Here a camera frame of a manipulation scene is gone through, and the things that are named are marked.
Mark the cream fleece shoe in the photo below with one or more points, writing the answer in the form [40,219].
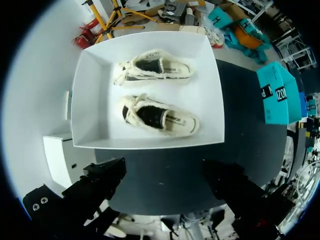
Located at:
[172,72]
[180,122]

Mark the white shoebox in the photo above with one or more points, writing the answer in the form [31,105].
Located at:
[100,105]

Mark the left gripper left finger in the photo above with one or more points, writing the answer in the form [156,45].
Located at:
[82,200]

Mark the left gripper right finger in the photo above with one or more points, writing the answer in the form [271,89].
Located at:
[240,195]

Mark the teal box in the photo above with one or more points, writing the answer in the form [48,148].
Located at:
[275,100]

